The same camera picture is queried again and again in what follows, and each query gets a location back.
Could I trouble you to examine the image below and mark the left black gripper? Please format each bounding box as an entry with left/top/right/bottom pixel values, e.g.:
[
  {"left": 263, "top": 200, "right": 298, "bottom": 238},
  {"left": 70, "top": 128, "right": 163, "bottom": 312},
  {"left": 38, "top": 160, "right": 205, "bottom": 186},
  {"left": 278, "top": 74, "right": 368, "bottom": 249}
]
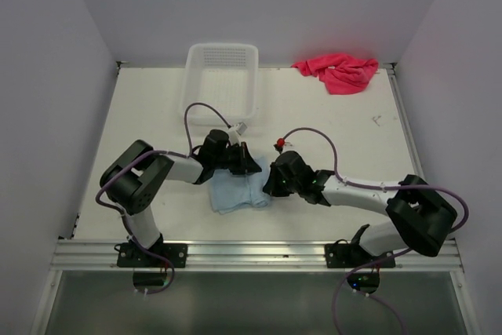
[{"left": 213, "top": 141, "right": 260, "bottom": 174}]

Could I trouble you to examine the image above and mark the light blue towel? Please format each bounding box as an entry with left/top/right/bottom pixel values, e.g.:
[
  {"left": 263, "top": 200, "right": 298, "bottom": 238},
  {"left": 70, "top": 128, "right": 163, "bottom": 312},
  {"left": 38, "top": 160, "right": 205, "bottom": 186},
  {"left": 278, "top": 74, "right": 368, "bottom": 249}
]
[{"left": 209, "top": 156, "right": 271, "bottom": 215}]

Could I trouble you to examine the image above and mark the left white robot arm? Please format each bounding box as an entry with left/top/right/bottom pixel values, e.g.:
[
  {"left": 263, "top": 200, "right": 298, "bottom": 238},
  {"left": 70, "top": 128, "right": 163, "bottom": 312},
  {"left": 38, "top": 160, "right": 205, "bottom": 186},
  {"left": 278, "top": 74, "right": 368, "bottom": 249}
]
[{"left": 96, "top": 129, "right": 263, "bottom": 267}]

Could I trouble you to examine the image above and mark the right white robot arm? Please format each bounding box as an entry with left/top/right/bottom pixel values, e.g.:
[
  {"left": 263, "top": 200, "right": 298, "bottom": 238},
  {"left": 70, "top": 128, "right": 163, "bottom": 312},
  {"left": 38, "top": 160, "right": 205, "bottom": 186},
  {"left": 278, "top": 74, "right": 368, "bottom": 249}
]
[{"left": 264, "top": 151, "right": 457, "bottom": 267}]

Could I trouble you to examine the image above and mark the white plastic basket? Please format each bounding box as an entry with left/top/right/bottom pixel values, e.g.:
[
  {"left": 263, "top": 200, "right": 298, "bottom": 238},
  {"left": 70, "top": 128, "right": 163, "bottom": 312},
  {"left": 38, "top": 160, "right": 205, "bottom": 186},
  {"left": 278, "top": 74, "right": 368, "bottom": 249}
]
[{"left": 179, "top": 42, "right": 259, "bottom": 124}]

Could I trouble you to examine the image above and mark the pink towel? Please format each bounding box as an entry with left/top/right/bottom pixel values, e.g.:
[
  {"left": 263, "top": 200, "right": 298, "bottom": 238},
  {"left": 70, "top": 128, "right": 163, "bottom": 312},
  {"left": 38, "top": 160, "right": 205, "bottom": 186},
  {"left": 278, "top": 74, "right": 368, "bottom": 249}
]
[{"left": 291, "top": 53, "right": 380, "bottom": 95}]

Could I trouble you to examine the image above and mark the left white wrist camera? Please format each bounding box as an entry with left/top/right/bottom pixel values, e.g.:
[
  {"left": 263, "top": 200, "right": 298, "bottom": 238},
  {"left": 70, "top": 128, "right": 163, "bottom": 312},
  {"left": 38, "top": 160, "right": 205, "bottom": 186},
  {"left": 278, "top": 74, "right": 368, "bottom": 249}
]
[{"left": 227, "top": 122, "right": 248, "bottom": 146}]

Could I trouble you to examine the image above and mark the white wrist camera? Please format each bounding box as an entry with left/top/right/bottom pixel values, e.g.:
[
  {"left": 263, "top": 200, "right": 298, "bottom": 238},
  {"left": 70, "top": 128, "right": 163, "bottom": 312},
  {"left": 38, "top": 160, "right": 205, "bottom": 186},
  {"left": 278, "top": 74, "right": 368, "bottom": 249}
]
[
  {"left": 274, "top": 138, "right": 294, "bottom": 154},
  {"left": 227, "top": 122, "right": 248, "bottom": 146}
]

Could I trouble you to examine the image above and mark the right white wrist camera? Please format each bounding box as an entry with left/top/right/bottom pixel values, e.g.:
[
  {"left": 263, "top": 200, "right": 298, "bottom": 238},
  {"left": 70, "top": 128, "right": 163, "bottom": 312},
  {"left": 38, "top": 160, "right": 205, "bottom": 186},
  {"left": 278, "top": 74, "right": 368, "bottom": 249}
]
[{"left": 274, "top": 138, "right": 294, "bottom": 154}]

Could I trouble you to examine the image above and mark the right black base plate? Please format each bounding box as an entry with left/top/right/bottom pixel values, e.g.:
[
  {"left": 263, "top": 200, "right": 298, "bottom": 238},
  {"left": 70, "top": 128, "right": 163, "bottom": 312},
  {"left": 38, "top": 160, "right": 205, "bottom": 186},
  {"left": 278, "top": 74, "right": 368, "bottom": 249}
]
[{"left": 324, "top": 239, "right": 387, "bottom": 268}]

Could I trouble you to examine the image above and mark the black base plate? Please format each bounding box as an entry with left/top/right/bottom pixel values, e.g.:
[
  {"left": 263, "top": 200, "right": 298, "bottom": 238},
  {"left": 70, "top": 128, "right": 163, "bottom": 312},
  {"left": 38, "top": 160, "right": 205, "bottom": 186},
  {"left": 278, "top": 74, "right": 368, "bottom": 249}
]
[
  {"left": 114, "top": 242, "right": 187, "bottom": 268},
  {"left": 324, "top": 239, "right": 387, "bottom": 268}
]

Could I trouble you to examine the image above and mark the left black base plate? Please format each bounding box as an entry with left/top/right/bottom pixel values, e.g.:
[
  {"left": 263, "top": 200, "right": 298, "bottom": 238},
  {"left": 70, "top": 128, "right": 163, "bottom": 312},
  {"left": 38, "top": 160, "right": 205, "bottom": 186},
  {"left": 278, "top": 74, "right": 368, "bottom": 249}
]
[{"left": 114, "top": 242, "right": 187, "bottom": 268}]

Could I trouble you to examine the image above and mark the aluminium mounting rail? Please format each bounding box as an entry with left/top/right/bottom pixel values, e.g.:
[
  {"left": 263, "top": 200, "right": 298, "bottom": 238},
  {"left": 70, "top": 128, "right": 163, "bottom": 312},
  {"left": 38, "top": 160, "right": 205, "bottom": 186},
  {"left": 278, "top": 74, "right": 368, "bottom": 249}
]
[{"left": 49, "top": 239, "right": 463, "bottom": 272}]

